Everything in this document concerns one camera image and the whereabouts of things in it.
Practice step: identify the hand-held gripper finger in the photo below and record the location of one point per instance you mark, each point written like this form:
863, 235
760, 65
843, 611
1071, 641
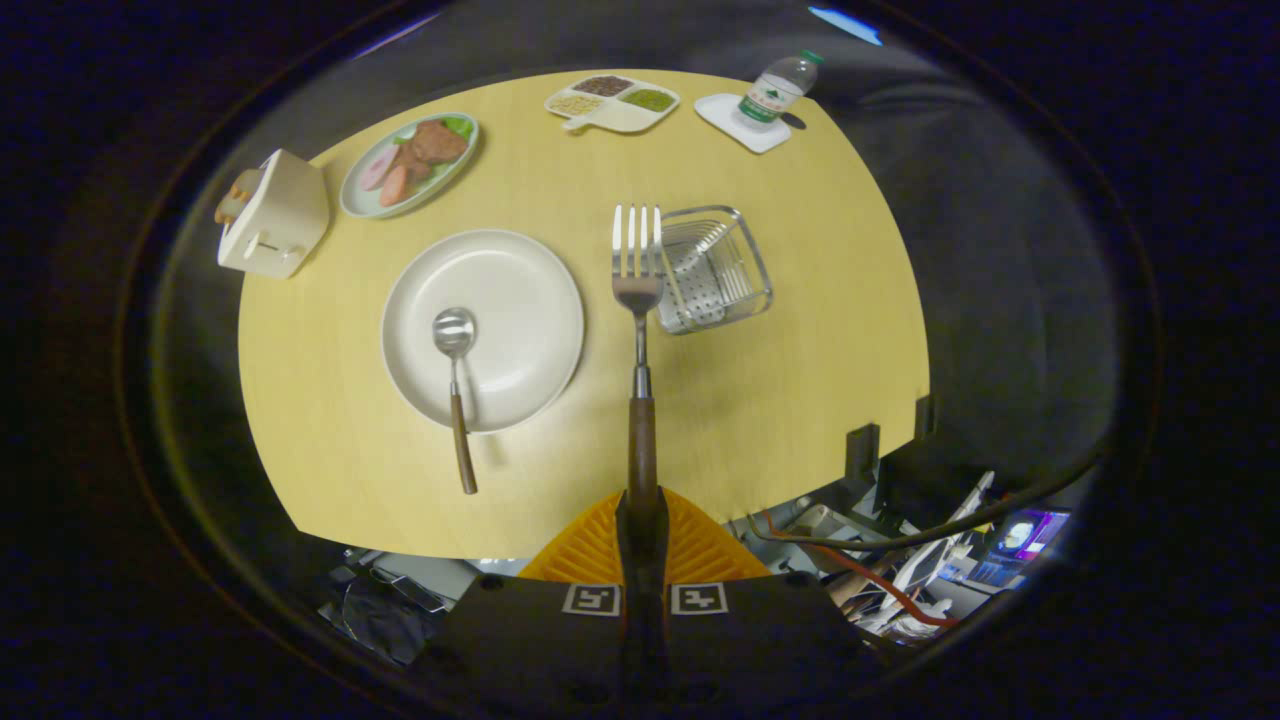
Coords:
656, 540
632, 540

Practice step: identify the white round plate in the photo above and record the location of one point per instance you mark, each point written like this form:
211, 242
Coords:
510, 300

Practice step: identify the lit screen device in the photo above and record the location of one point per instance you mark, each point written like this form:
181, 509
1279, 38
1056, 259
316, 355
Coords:
1030, 535

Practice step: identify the white square coaster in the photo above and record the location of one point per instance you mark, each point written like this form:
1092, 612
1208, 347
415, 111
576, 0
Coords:
722, 112

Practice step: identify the white divided snack tray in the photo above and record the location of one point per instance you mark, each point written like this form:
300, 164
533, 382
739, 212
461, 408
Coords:
612, 102

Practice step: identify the green plate with meat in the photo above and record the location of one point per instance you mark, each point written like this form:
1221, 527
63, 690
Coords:
410, 160

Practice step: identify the clear plastic water bottle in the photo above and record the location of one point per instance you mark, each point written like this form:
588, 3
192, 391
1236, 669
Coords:
778, 90

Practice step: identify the cream toaster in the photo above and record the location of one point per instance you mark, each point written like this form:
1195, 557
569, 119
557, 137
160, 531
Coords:
280, 215

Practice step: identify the black table bracket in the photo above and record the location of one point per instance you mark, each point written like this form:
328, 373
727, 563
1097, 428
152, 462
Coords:
862, 450
924, 415

